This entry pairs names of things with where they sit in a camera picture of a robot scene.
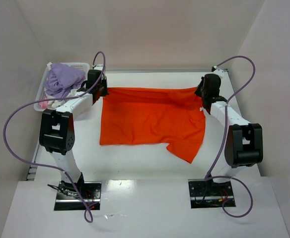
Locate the orange t shirt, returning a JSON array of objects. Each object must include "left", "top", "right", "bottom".
[{"left": 99, "top": 87, "right": 206, "bottom": 163}]

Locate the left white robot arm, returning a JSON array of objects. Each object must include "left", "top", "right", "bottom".
[{"left": 39, "top": 69, "right": 109, "bottom": 192}]

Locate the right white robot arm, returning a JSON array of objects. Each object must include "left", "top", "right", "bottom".
[{"left": 195, "top": 72, "right": 263, "bottom": 196}]

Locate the white plastic laundry basket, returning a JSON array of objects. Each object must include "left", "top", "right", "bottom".
[{"left": 33, "top": 62, "right": 90, "bottom": 112}]

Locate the white t shirt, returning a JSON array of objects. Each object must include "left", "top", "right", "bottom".
[{"left": 46, "top": 89, "right": 78, "bottom": 109}]

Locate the purple t shirt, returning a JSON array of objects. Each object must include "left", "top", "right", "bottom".
[{"left": 44, "top": 63, "right": 85, "bottom": 98}]

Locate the pink cloth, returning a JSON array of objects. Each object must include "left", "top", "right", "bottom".
[{"left": 38, "top": 101, "right": 50, "bottom": 110}]

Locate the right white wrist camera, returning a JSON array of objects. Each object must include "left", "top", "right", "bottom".
[{"left": 211, "top": 65, "right": 225, "bottom": 79}]

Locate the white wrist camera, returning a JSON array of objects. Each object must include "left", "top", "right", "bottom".
[
  {"left": 211, "top": 65, "right": 225, "bottom": 79},
  {"left": 91, "top": 64, "right": 106, "bottom": 71}
]

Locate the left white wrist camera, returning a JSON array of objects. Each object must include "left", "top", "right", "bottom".
[{"left": 91, "top": 64, "right": 106, "bottom": 71}]

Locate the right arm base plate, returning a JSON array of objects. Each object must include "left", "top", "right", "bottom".
[{"left": 188, "top": 179, "right": 236, "bottom": 209}]

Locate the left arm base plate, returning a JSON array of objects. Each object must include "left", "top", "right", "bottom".
[{"left": 52, "top": 181, "right": 102, "bottom": 211}]

